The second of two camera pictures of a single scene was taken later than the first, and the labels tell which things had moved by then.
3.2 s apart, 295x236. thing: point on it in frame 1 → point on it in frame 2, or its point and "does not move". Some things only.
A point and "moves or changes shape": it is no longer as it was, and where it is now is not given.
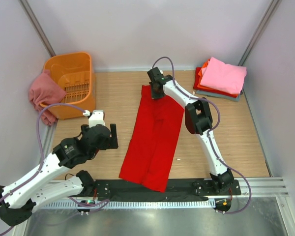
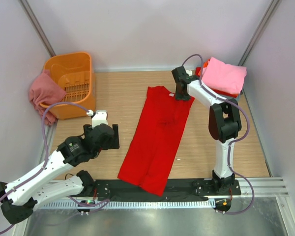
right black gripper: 157,91 → 182,92
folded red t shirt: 196,77 does not move
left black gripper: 113,137 does not move
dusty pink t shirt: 45,89 does not move
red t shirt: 152,140 moves or changes shape
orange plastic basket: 74,73 does not move
